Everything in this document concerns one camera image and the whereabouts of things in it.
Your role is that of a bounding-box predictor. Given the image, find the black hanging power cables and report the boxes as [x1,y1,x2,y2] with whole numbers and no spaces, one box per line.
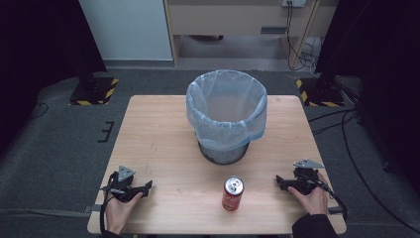
[284,0,322,72]

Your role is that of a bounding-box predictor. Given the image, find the white power strip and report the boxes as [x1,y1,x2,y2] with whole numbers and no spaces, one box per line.
[280,0,307,9]

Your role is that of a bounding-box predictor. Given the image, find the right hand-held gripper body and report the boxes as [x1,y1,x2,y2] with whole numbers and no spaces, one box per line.
[284,158,326,196]

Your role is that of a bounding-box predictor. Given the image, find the thin black looped floor cable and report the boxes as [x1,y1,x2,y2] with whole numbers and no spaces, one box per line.
[28,101,51,121]

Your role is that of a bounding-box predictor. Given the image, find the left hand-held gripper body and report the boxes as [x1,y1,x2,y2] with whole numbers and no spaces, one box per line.
[100,165,144,203]

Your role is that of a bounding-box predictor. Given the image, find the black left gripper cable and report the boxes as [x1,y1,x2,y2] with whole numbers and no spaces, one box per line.
[99,172,119,236]

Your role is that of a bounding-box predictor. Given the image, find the striped black stand base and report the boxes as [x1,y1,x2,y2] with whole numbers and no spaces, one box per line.
[295,76,347,108]
[67,76,120,107]

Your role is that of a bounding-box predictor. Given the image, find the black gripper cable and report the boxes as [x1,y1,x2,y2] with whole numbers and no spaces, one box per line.
[305,175,350,223]
[99,172,119,236]

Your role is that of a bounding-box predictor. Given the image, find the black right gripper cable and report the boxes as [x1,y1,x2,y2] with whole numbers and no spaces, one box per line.
[305,175,350,223]

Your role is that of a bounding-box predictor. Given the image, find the black stand post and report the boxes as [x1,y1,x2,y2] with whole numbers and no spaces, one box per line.
[67,0,108,92]
[315,19,351,94]

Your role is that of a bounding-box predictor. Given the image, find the person's right hand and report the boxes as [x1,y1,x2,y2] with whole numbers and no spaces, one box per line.
[286,172,331,216]

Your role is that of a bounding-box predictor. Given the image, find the red soda can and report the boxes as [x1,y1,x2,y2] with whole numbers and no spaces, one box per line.
[221,176,246,212]

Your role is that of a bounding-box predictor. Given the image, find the black mesh trash bin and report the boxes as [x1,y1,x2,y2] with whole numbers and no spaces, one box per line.
[197,140,251,166]

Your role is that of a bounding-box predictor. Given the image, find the person's left hand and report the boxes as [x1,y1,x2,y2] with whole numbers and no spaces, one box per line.
[104,191,144,235]

